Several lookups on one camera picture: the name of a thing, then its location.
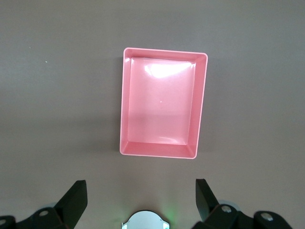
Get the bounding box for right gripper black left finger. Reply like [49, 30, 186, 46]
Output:
[0, 180, 88, 229]

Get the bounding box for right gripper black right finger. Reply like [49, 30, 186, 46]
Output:
[194, 178, 294, 229]

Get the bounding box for pink plastic box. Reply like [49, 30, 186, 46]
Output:
[119, 47, 209, 160]

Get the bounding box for brown table cover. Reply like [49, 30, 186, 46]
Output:
[0, 0, 305, 229]

